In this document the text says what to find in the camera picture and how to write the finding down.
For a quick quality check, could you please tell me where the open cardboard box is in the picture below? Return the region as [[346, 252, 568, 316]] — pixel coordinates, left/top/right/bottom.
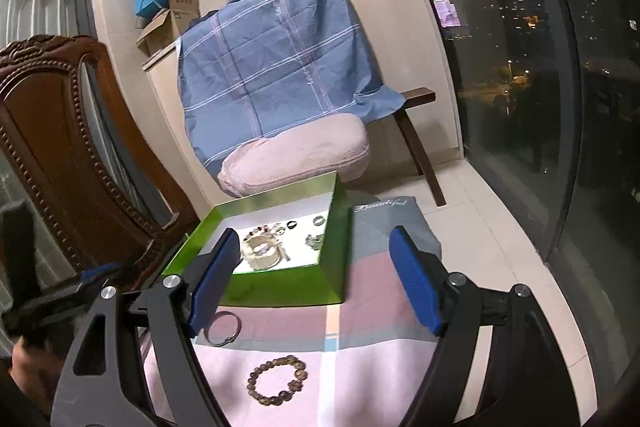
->
[[135, 9, 182, 58]]

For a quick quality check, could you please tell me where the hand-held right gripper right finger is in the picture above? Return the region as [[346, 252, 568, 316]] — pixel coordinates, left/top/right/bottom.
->
[[388, 225, 585, 427]]

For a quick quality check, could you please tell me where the white sheer curtain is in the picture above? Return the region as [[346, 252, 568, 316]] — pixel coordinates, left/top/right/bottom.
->
[[0, 0, 81, 48]]

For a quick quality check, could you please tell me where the brown bead bracelet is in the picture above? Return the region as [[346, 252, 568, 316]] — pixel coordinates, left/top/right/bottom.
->
[[245, 355, 309, 407]]

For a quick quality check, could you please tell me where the blue plaid cloth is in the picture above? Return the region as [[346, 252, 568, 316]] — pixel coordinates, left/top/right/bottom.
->
[[177, 0, 406, 180]]

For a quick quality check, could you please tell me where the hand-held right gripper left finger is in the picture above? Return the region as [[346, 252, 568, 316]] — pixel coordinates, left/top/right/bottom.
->
[[50, 227, 242, 427]]

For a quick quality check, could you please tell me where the red bead bracelet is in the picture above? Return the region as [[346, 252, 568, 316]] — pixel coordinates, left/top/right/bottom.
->
[[244, 222, 284, 239]]

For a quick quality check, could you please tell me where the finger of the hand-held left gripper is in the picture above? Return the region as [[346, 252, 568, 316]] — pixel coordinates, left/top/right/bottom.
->
[[74, 260, 129, 285]]

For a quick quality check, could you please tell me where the pink plaid blanket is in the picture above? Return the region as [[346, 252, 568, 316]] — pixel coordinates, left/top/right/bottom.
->
[[140, 194, 444, 427]]

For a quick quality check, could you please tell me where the silver bangle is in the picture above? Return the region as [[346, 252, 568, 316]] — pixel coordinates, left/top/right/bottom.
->
[[202, 310, 244, 349]]

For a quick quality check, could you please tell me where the dark wooden armchair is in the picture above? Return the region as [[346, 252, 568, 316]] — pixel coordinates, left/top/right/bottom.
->
[[384, 87, 447, 208]]

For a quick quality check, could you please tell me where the carved wooden chair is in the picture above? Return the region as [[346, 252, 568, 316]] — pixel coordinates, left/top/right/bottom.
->
[[0, 34, 202, 294]]

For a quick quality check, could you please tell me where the green cardboard box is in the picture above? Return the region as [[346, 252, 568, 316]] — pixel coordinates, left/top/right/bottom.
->
[[161, 172, 356, 308]]

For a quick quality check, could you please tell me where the small cardboard box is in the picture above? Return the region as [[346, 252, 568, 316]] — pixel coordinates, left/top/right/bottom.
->
[[167, 0, 201, 40]]

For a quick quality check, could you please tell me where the glass window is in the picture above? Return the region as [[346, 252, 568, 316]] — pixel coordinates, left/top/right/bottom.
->
[[400, 0, 640, 383]]

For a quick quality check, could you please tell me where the pink cushion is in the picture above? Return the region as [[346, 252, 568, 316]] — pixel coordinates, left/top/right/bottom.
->
[[217, 113, 372, 199]]

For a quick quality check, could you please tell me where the person's left hand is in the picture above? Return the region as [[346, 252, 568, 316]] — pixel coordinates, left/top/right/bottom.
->
[[10, 338, 65, 409]]

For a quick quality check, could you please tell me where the white wristwatch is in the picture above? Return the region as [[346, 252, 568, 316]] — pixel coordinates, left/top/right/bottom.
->
[[239, 232, 287, 271]]

